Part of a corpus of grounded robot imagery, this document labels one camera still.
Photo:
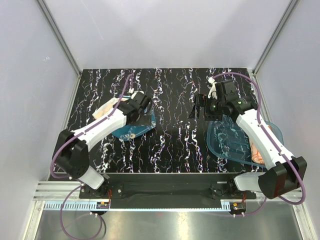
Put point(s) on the left aluminium frame post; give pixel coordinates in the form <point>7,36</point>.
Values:
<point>58,35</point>

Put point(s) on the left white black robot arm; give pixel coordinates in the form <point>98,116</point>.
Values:
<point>72,150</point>

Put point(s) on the right small connector board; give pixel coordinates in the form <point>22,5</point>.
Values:
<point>238,207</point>

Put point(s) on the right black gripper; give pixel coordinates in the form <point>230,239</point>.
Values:
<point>202,100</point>

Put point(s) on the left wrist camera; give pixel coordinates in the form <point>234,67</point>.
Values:
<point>132,92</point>

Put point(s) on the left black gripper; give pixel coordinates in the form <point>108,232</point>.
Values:
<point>147,106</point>

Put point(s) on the aluminium frame post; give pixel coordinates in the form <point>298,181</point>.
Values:
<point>275,35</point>
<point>58,35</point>

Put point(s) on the small connector board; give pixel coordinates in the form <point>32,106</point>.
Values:
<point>103,205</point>
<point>238,207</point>

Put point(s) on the left small connector board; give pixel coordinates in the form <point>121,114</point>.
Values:
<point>103,205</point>

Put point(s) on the blue translucent plastic tray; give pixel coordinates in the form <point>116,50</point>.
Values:
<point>229,140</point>

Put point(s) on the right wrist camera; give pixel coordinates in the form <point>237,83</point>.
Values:
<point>212,89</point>

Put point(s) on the teal and cream towel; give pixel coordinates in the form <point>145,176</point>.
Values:
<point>127,132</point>

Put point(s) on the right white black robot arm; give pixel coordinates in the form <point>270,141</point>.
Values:
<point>284,171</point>

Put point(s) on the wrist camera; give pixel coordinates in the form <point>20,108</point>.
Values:
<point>132,92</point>
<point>212,89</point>

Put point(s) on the aluminium front rail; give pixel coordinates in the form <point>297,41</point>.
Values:
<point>58,190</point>

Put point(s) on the slotted grey cable duct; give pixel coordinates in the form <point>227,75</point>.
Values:
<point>92,206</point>

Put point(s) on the orange cartoon print towel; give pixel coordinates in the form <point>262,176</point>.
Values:
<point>256,156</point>

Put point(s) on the right aluminium frame post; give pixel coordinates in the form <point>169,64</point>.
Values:
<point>275,35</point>

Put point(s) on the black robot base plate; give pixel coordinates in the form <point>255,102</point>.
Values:
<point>167,191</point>

